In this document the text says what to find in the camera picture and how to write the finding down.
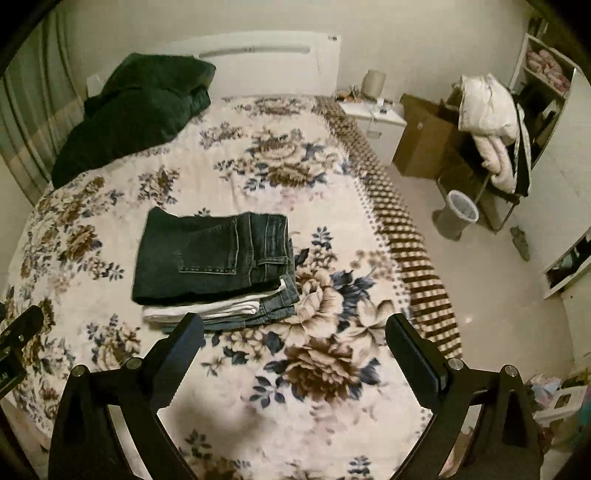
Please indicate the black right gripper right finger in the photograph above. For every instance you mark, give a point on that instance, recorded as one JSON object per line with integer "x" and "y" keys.
{"x": 505, "y": 441}

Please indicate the white puffer jacket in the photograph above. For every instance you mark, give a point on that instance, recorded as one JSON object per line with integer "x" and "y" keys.
{"x": 487, "y": 108}

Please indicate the floral bed blanket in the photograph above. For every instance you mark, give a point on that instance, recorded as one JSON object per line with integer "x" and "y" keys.
{"x": 280, "y": 198}

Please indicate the white bed headboard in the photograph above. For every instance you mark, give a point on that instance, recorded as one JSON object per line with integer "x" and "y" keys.
{"x": 265, "y": 63}

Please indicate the pink puffer jacket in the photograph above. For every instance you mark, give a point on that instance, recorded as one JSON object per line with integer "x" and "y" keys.
{"x": 496, "y": 160}

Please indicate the white nightstand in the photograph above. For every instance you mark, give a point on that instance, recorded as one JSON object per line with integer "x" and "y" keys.
{"x": 382, "y": 128}

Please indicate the brown cardboard box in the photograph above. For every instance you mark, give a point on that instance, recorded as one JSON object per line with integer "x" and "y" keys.
{"x": 430, "y": 140}

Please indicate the grey green striped curtain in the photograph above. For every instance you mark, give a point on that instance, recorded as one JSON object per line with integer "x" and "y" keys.
{"x": 40, "y": 105}

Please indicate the dark green folded quilt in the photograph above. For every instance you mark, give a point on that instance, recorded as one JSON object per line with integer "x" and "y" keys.
{"x": 132, "y": 121}

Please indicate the white wardrobe shelf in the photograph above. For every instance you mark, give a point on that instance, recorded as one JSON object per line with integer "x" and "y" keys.
{"x": 556, "y": 217}

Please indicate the dark blue denim jeans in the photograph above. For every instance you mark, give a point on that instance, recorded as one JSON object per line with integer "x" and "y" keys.
{"x": 191, "y": 259}

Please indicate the black metal chair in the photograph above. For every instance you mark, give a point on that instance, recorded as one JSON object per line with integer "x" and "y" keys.
{"x": 520, "y": 153}

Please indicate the folded white pants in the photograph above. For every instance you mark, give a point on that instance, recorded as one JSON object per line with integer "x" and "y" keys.
{"x": 247, "y": 304}

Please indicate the grey mesh waste bin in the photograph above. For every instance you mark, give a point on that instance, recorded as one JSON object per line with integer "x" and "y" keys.
{"x": 458, "y": 214}

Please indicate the pink folded bedding on shelf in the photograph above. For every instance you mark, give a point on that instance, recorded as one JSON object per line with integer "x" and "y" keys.
{"x": 543, "y": 64}

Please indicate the grey shoe on floor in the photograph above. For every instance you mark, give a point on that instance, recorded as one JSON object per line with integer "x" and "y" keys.
{"x": 520, "y": 242}

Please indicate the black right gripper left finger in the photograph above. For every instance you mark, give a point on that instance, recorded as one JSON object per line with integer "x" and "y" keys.
{"x": 84, "y": 443}

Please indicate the folded light blue jeans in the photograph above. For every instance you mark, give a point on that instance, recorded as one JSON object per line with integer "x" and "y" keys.
{"x": 277, "y": 307}

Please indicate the dark green pillow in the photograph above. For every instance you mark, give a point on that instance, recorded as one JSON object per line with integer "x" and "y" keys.
{"x": 182, "y": 75}

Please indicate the beige cylindrical lamp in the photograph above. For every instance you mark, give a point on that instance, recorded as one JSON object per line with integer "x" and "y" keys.
{"x": 373, "y": 84}

